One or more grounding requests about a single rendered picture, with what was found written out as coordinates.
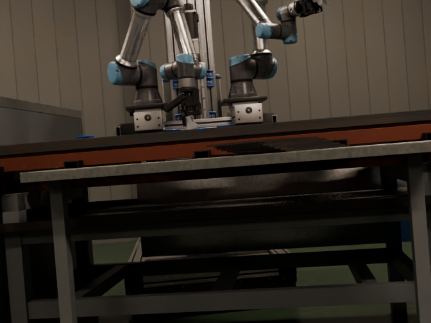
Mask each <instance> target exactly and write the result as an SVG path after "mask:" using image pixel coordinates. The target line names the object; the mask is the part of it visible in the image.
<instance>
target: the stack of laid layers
mask: <svg viewBox="0 0 431 323"><path fill-rule="evenodd" d="M423 120H431V110H418V111H409V112H395V113H380V114H372V115H358V116H349V117H335V118H327V119H312V120H297V121H289V122H274V123H266V124H252V125H243V126H228V127H221V128H206V129H191V130H183V131H168V132H160V133H146V134H138V135H123V136H114V137H100V138H85V139H77V140H62V141H54V142H40V143H32V144H17V145H2V146H0V156H3V155H11V154H27V153H42V152H50V151H65V150H73V149H88V148H97V147H112V146H120V145H135V144H150V143H159V142H174V141H182V140H197V139H206V138H221V137H236V136H244V135H259V134H268V133H283V132H291V131H306V130H315V129H330V128H345V127H353V126H368V125H376V124H392V123H400V122H415V121H423Z"/></svg>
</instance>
